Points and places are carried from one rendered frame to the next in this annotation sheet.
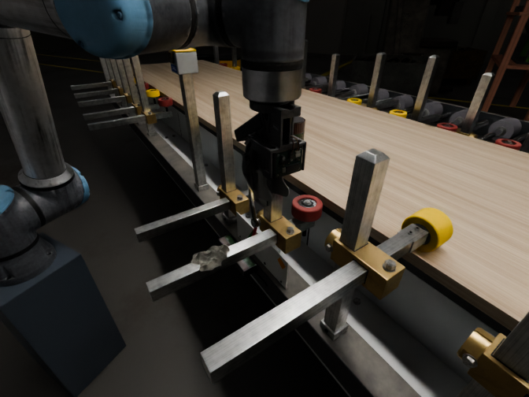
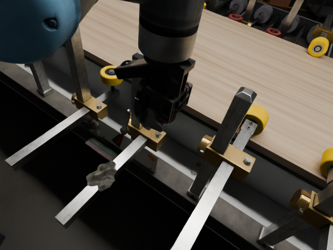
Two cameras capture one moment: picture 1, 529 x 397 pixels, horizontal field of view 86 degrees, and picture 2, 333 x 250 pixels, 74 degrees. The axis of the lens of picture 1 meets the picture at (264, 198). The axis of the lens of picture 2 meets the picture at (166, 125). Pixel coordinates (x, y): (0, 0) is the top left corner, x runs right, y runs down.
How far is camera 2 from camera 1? 22 cm
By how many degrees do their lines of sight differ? 27
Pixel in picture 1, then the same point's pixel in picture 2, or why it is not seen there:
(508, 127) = (266, 13)
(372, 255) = (235, 154)
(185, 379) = (70, 242)
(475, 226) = (272, 106)
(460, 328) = (265, 171)
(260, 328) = (187, 239)
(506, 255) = (292, 126)
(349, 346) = not seen: hidden behind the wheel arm
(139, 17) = (71, 17)
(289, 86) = (191, 46)
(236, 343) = not seen: outside the picture
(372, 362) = (223, 207)
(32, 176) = not seen: outside the picture
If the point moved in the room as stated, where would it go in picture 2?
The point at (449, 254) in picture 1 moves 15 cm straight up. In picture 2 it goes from (264, 133) to (290, 97)
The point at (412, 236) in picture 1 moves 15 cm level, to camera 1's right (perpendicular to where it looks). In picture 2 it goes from (249, 130) to (289, 119)
